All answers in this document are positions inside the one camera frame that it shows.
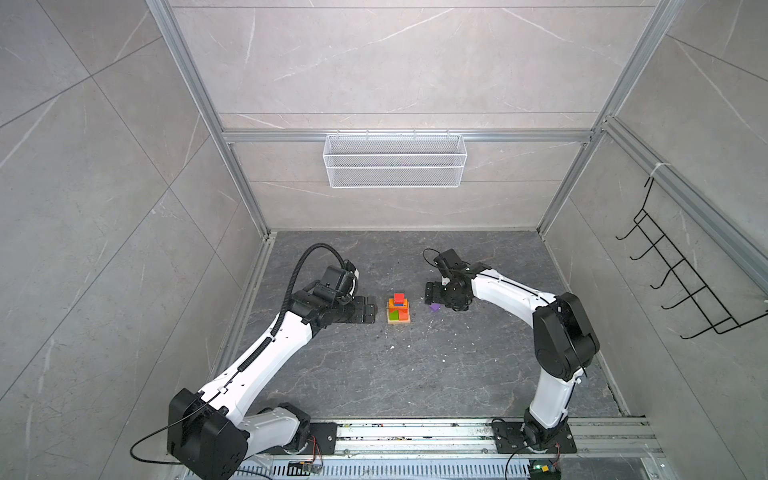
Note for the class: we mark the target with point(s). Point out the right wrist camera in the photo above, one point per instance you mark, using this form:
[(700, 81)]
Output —
[(450, 265)]

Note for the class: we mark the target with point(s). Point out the black wire hook rack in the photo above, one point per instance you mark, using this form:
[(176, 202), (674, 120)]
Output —
[(717, 317)]

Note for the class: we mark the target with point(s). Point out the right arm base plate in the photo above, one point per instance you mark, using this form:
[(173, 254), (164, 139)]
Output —
[(527, 436)]

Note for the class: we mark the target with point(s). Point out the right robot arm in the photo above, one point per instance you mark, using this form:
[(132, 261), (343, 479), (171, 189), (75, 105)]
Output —
[(564, 340)]

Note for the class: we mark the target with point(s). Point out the orange-yellow rectangular block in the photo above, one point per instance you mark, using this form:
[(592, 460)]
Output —
[(392, 305)]

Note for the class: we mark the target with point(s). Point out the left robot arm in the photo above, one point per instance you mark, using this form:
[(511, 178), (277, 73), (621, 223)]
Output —
[(210, 431)]

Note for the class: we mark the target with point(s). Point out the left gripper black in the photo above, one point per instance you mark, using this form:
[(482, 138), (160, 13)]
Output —
[(360, 313)]

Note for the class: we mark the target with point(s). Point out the aluminium mounting rail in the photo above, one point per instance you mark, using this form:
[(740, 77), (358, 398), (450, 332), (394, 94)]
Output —
[(427, 438)]

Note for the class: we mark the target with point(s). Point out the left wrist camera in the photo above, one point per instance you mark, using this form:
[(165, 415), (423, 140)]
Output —
[(338, 284)]

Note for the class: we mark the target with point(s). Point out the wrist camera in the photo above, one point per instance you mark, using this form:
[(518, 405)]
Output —
[(338, 284), (450, 265)]

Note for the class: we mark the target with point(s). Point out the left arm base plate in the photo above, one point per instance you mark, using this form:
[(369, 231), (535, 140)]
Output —
[(320, 436)]

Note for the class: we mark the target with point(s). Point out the white wire mesh basket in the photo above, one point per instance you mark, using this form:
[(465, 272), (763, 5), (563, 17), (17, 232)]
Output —
[(359, 161)]

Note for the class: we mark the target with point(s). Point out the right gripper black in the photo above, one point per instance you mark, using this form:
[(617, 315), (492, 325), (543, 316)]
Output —
[(432, 295)]

